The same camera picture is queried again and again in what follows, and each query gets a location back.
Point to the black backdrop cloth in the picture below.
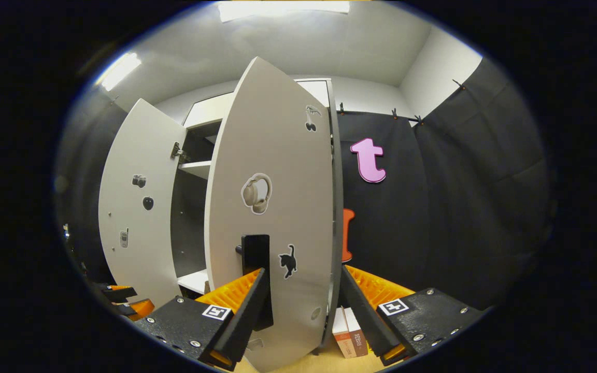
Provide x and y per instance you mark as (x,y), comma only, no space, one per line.
(459,207)

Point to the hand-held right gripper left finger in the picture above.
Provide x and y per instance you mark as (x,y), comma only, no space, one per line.
(244,321)

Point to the white shoe cabinet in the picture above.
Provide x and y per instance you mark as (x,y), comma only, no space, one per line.
(189,233)

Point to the ceiling light panel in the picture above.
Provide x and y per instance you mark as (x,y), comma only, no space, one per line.
(118,71)
(283,8)

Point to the white shoe cabinet door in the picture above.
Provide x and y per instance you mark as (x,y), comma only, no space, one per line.
(288,155)
(132,248)

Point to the brown book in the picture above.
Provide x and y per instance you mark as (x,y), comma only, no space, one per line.
(359,336)

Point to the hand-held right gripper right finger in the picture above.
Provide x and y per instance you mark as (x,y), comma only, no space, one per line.
(366,321)

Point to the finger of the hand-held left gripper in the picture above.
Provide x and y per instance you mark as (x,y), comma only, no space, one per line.
(138,309)
(119,292)

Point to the white cabinet shelf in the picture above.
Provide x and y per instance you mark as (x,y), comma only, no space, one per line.
(197,168)

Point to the metal door hinge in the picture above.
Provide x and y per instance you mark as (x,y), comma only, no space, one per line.
(178,152)

